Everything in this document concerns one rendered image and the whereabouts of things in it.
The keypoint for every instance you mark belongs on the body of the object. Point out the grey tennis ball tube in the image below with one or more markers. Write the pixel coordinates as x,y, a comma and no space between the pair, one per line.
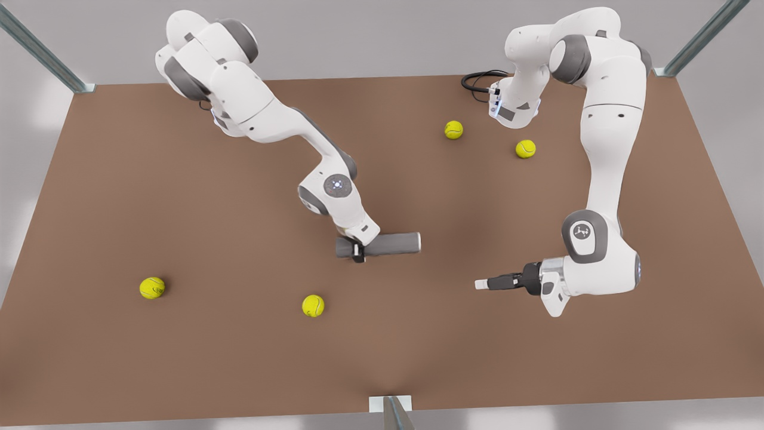
391,244

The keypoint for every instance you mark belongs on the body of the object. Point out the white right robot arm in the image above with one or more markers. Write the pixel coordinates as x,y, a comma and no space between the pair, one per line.
262,113

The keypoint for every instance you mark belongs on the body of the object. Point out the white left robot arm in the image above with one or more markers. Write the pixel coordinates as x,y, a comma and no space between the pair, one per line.
612,119

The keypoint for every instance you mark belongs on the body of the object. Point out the yellow tennis ball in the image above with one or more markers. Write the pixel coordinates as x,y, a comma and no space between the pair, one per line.
313,306
525,149
152,288
453,129

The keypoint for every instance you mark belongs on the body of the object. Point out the silver frame post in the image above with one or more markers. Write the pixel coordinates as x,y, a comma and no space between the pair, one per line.
42,51
394,412
701,39

